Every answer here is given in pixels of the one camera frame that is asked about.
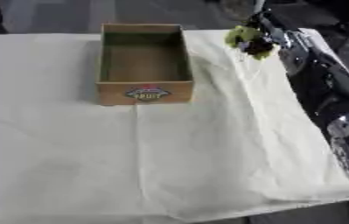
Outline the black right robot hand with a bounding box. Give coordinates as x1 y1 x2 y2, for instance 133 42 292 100
238 12 288 57

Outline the tan cardboard box green inside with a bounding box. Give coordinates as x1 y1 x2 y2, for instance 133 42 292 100
94 23 196 107

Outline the green toy grape bunch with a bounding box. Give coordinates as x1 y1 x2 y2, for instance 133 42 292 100
224 24 277 61

